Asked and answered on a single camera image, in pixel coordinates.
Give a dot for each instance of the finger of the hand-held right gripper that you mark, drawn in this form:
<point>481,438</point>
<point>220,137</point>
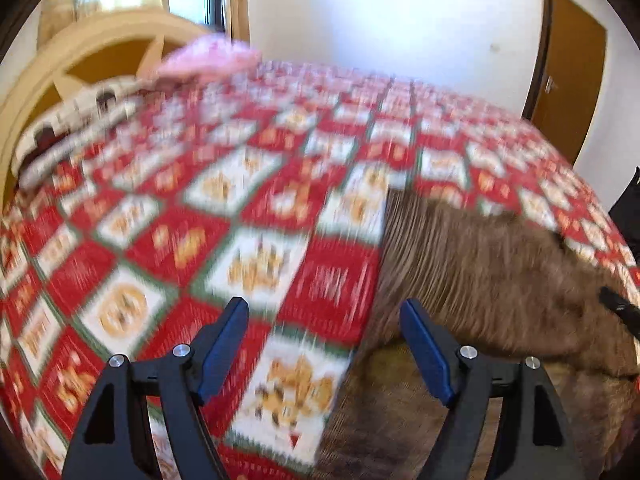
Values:
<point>620,307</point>

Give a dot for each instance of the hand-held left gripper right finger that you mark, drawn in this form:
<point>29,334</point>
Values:
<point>425,350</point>

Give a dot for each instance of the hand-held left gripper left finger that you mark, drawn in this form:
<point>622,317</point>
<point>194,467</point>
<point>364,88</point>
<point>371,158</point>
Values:
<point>226,340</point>

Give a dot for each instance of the brown knitted sweater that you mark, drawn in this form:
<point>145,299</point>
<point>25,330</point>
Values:
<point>480,280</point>

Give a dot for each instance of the dark hanging clothing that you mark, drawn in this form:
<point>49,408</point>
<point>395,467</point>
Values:
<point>629,210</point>

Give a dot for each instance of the red printed blanket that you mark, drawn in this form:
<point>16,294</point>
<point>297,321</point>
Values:
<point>165,240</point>

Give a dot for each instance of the brown wooden door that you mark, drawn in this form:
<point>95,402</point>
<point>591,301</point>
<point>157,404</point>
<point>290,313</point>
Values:
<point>567,70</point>

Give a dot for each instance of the white dark printed pillow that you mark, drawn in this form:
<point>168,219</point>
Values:
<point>75,120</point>

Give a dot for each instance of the pink pillow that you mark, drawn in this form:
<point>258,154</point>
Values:
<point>210,60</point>

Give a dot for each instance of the beige wooden headboard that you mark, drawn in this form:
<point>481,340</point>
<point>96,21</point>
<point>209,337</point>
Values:
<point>100,50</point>

